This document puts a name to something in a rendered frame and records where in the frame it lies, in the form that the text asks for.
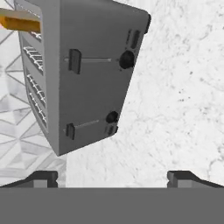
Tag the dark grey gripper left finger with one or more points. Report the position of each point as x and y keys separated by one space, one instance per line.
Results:
x=43 y=178

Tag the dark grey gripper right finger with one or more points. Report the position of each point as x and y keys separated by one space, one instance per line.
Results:
x=182 y=178

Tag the small black toaster lever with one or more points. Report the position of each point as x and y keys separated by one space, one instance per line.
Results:
x=70 y=131

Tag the small black toaster knob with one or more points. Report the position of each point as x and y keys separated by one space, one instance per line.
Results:
x=112 y=117

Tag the grey four-slot toaster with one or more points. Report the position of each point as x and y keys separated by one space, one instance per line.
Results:
x=90 y=87

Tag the large black toaster lever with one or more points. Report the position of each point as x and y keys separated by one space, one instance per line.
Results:
x=74 y=61

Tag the large black toaster knob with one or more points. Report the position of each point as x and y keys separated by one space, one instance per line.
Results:
x=127 y=59

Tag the golden brown bread slice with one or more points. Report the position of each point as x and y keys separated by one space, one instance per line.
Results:
x=20 y=22

